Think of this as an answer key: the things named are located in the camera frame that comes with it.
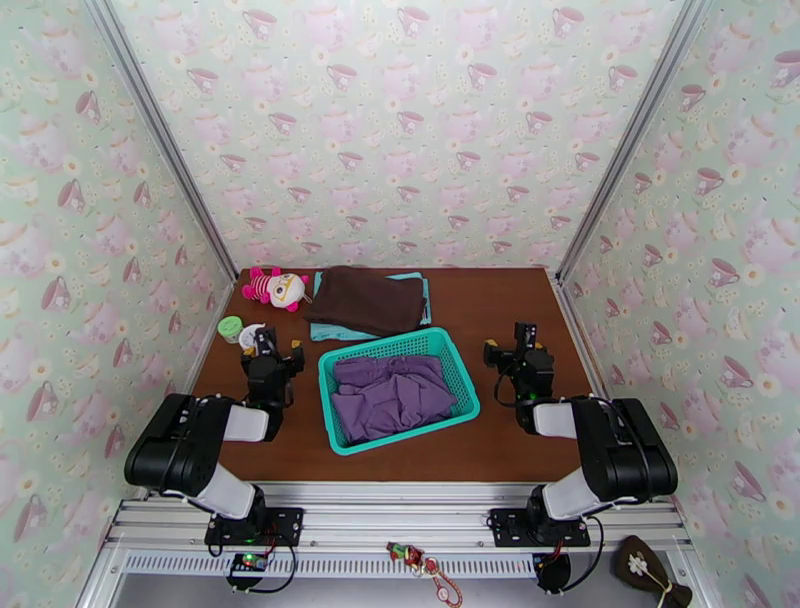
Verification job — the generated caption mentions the perforated cable tray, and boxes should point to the perforated cable tray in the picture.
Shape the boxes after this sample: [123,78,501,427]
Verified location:
[121,549,542,579]

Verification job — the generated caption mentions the green circuit board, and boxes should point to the green circuit board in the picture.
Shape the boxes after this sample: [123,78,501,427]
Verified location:
[229,552,271,579]

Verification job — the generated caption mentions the purple trousers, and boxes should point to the purple trousers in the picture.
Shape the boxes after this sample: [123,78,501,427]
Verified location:
[331,354,459,446]

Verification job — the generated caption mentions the black cable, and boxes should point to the black cable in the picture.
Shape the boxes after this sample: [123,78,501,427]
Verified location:
[562,515,606,592]
[224,543,299,595]

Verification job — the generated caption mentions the black round controller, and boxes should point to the black round controller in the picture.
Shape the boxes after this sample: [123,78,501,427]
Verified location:
[536,552,573,594]

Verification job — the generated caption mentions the aluminium frame post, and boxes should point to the aluminium frame post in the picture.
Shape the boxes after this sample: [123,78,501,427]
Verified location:
[82,0,240,286]
[554,0,717,288]

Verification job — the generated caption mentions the teal plastic basket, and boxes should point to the teal plastic basket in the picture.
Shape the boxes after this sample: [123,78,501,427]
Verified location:
[317,326,482,457]

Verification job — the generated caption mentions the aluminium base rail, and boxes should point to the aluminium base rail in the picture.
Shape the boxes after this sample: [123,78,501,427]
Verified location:
[102,481,695,553]

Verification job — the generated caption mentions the red keychain charm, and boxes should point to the red keychain charm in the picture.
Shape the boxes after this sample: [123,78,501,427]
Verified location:
[386,540,464,608]

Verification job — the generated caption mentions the pink white plush doll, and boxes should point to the pink white plush doll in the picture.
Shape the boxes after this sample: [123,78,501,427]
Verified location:
[241,266,312,314]

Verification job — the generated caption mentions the brown drawstring pouch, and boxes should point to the brown drawstring pouch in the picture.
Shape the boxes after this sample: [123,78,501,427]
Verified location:
[611,534,694,608]

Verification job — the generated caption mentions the brown folded trousers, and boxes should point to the brown folded trousers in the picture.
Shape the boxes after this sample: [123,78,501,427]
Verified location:
[303,265,428,344]

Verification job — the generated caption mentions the teal folded trousers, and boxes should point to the teal folded trousers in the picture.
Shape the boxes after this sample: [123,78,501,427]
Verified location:
[309,269,433,343]

